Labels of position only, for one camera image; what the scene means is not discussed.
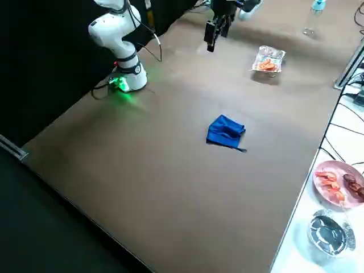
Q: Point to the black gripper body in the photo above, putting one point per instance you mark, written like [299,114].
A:
[224,7]

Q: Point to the rectangular aluminium foil pan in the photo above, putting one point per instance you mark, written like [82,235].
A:
[270,52]

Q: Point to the clear bottle blue lid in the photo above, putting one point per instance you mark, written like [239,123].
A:
[317,5]

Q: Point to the blue dishcloth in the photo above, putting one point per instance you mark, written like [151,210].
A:
[224,132]

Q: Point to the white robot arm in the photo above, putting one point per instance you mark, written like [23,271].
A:
[249,10]
[113,31]

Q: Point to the round empty foil pan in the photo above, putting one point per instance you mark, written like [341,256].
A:
[330,233]

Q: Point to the orange shrimp skewer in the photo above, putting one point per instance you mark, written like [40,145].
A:
[330,182]
[266,65]

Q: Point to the small black box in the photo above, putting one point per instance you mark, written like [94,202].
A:
[359,98]

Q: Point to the dark meat skewer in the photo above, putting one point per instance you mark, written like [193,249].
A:
[354,185]

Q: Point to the aluminium frame post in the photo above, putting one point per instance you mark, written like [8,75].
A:
[351,64]

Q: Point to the aluminium frame rail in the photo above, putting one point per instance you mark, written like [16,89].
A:
[14,149]

